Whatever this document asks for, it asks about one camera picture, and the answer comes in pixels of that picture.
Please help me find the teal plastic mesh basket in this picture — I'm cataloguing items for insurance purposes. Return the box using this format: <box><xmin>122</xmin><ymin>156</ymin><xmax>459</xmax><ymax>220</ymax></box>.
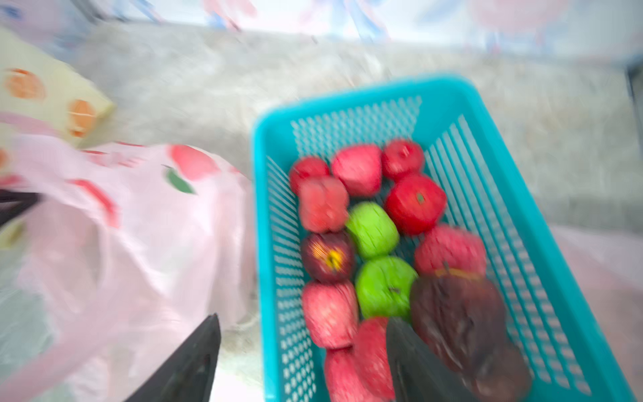
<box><xmin>252</xmin><ymin>74</ymin><xmax>639</xmax><ymax>402</ymax></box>

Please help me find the green crinkled toy vegetable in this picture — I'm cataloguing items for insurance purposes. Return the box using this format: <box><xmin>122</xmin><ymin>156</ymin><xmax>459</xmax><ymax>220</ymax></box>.
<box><xmin>346</xmin><ymin>202</ymin><xmax>400</xmax><ymax>261</ymax></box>

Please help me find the dark purple crinkled vegetable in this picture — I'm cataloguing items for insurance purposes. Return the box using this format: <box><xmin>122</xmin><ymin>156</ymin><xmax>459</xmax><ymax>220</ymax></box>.
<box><xmin>410</xmin><ymin>269</ymin><xmax>507</xmax><ymax>375</ymax></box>

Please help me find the dark red apple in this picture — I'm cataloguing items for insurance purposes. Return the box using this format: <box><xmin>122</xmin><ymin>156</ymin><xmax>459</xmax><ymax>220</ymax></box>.
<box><xmin>301</xmin><ymin>230</ymin><xmax>356</xmax><ymax>283</ymax></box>

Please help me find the pink printed plastic bag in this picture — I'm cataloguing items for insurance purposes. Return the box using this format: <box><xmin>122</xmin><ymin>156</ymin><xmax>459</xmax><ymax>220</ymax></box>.
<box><xmin>551</xmin><ymin>225</ymin><xmax>642</xmax><ymax>401</ymax></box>

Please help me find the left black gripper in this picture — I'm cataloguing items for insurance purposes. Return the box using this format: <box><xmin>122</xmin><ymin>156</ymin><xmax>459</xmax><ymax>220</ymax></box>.
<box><xmin>0</xmin><ymin>189</ymin><xmax>40</xmax><ymax>226</ymax></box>

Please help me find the dark purple round fruit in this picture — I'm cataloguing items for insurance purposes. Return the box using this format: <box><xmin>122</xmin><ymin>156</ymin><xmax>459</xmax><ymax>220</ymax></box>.
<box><xmin>464</xmin><ymin>342</ymin><xmax>532</xmax><ymax>401</ymax></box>

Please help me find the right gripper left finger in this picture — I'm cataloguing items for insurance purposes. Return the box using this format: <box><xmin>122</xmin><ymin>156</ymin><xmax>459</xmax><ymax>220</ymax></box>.
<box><xmin>127</xmin><ymin>314</ymin><xmax>221</xmax><ymax>402</ymax></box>

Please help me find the yellow knotted plastic bag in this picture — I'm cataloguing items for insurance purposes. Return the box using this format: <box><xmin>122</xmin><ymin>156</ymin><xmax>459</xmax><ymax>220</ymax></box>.
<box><xmin>1</xmin><ymin>28</ymin><xmax>114</xmax><ymax>152</ymax></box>

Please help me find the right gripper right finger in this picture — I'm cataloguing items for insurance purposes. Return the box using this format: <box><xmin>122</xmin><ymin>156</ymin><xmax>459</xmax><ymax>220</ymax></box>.
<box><xmin>386</xmin><ymin>318</ymin><xmax>477</xmax><ymax>402</ymax></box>

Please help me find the green apple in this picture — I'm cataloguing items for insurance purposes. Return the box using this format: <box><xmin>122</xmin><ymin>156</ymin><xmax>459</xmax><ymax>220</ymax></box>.
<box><xmin>355</xmin><ymin>256</ymin><xmax>418</xmax><ymax>322</ymax></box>

